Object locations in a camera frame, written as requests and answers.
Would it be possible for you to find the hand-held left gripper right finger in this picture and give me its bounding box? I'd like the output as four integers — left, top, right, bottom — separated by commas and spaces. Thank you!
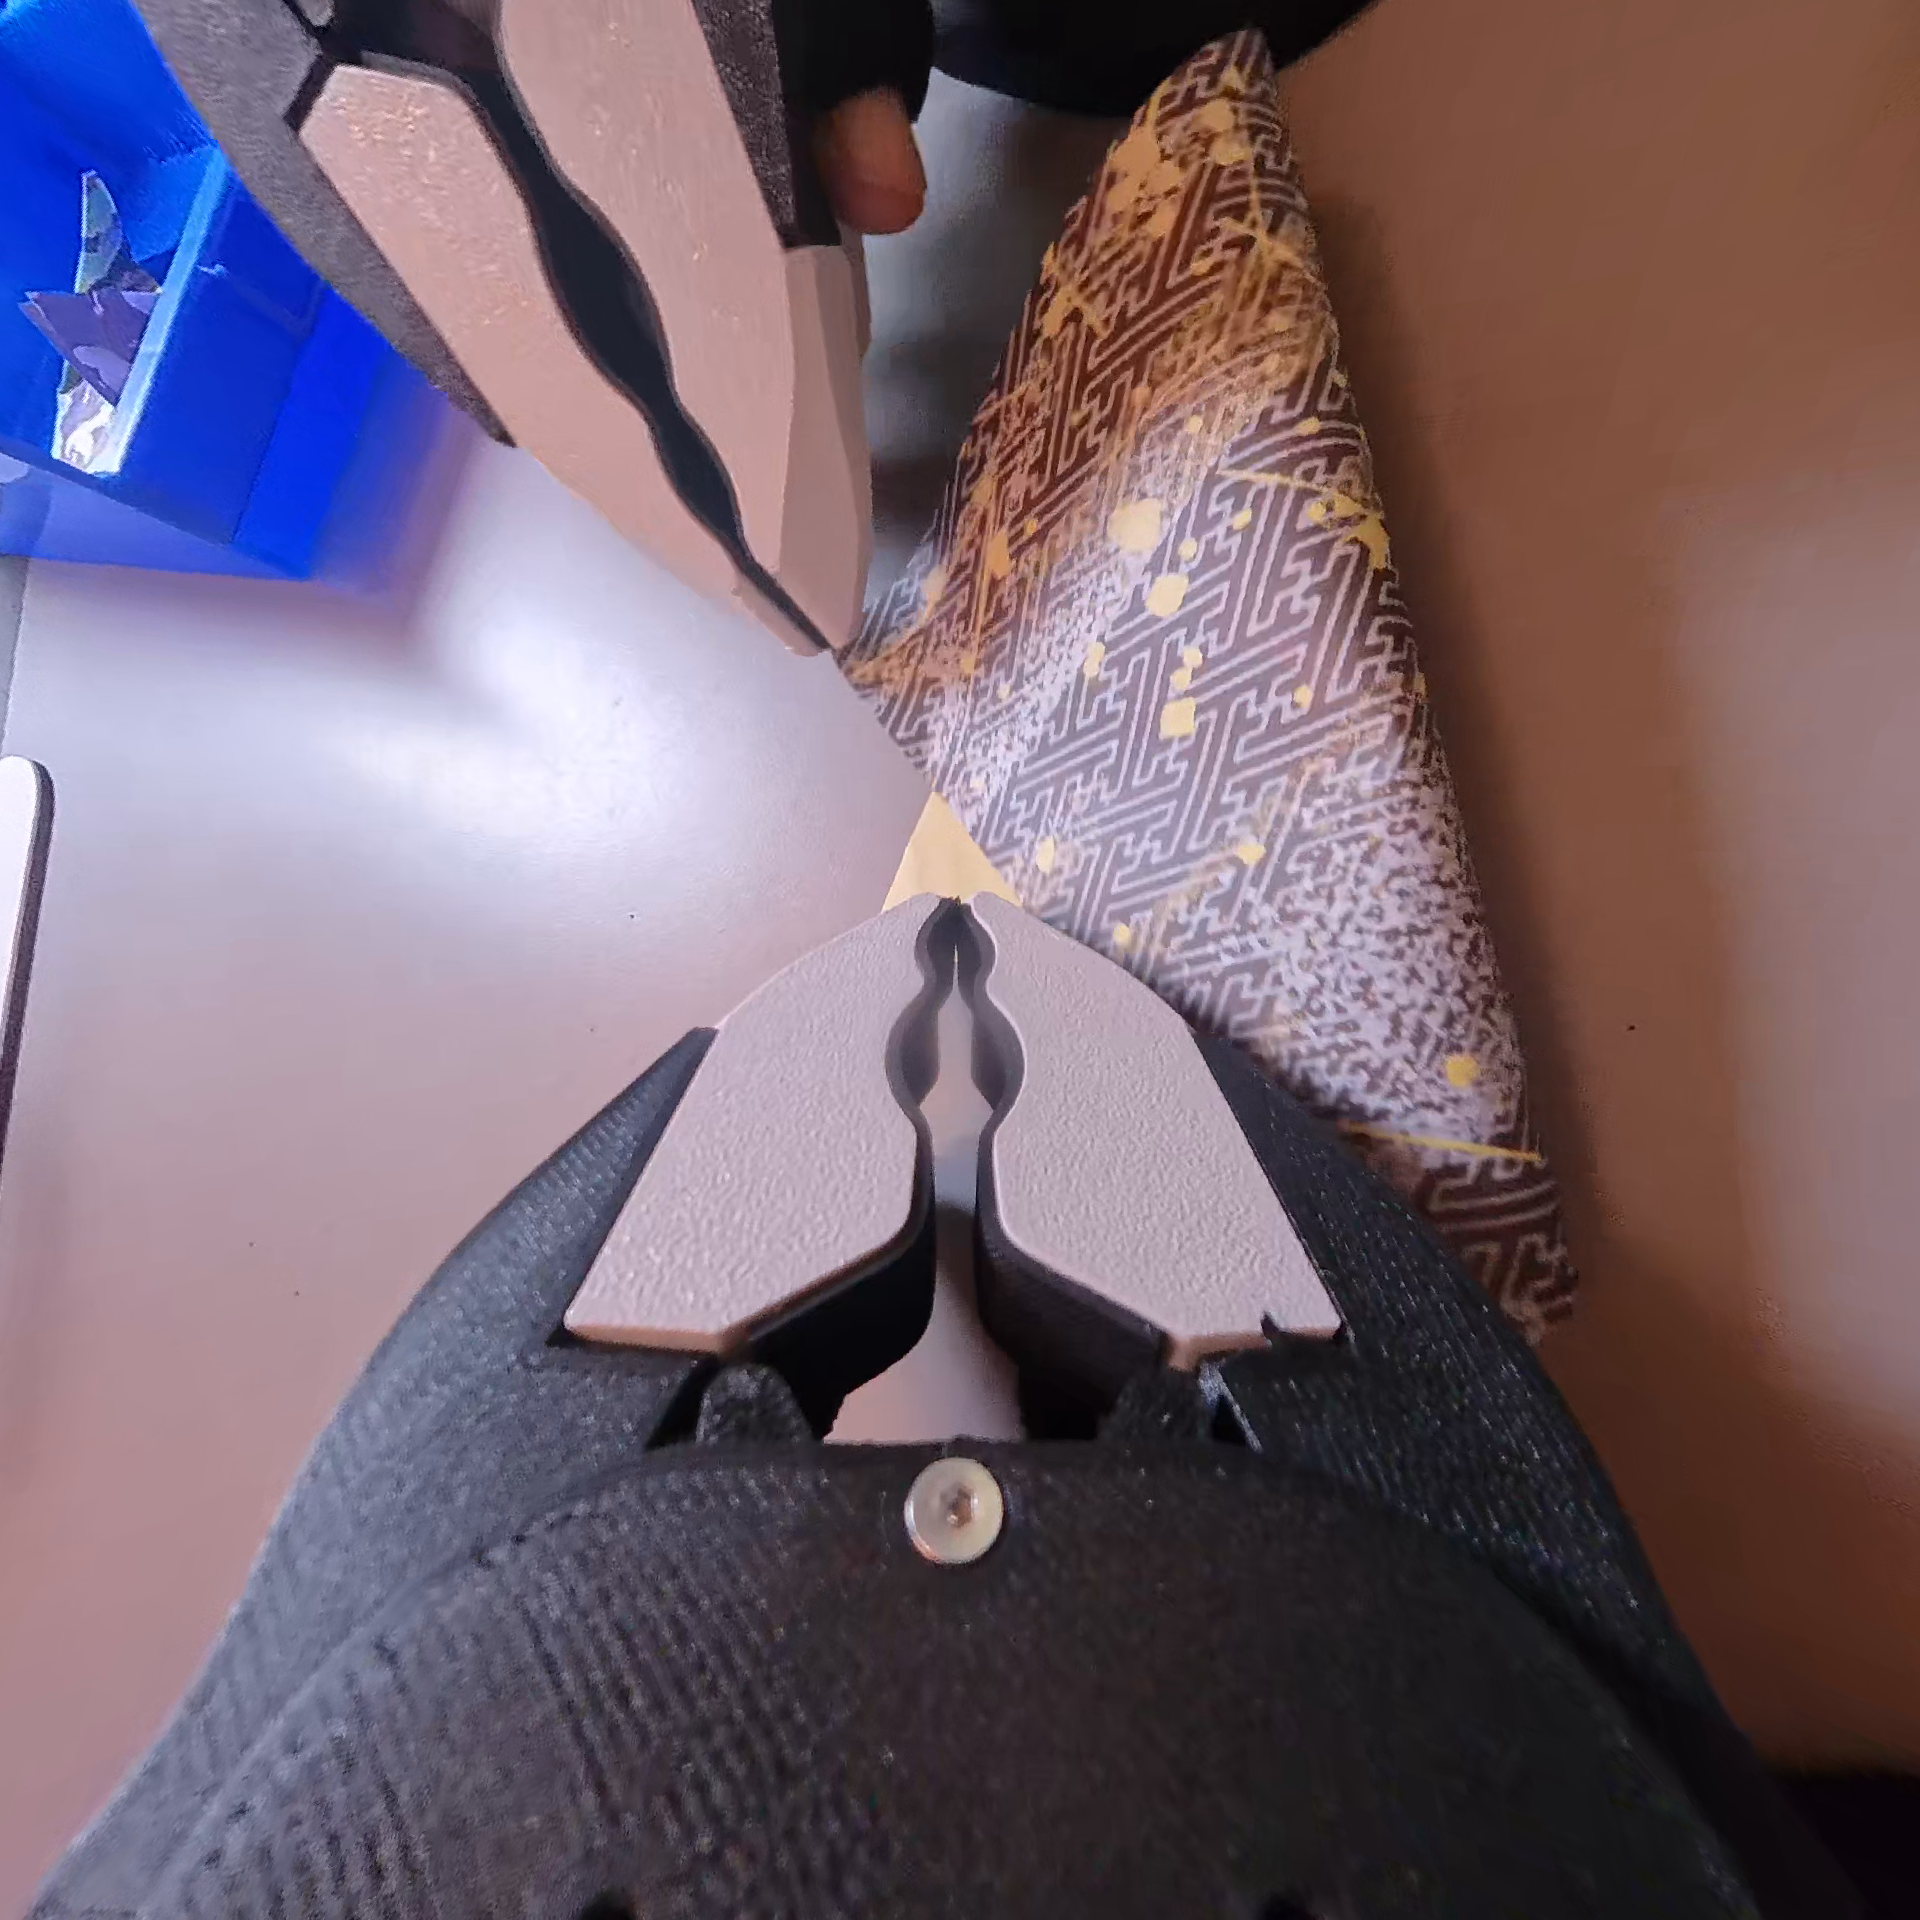
961, 892, 1347, 1436

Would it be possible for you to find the yellow backed black patterned paper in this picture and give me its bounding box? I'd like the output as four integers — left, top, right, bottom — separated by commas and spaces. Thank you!
842, 32, 1584, 1339

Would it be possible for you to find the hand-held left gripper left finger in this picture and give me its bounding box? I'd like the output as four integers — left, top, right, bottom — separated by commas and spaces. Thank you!
564, 897, 955, 1436

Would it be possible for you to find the purple crane patterned paper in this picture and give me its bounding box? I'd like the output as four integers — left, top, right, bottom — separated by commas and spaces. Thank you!
22, 171, 173, 489

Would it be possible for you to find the white stand plate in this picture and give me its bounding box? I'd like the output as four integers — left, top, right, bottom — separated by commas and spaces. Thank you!
0, 753, 58, 1165

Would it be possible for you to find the person's right hand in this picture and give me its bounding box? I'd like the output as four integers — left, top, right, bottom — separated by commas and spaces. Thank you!
826, 84, 928, 241

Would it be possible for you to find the black textured pad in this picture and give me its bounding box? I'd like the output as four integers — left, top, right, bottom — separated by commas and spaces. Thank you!
930, 0, 1388, 116

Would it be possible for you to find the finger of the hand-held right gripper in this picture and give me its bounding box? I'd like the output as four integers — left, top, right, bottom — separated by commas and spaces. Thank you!
489, 0, 881, 655
302, 63, 832, 655

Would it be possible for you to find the blue plastic bin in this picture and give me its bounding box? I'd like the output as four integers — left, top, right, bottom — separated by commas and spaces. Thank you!
0, 0, 458, 591

